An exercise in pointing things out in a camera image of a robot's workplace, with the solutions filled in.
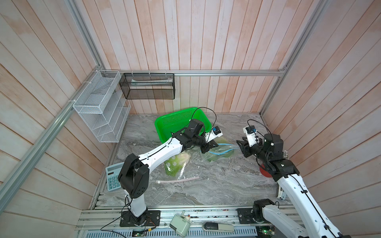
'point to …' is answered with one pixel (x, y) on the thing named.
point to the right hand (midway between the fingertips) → (241, 138)
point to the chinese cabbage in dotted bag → (174, 165)
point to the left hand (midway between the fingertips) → (216, 147)
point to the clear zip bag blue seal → (235, 147)
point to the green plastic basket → (166, 125)
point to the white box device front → (181, 224)
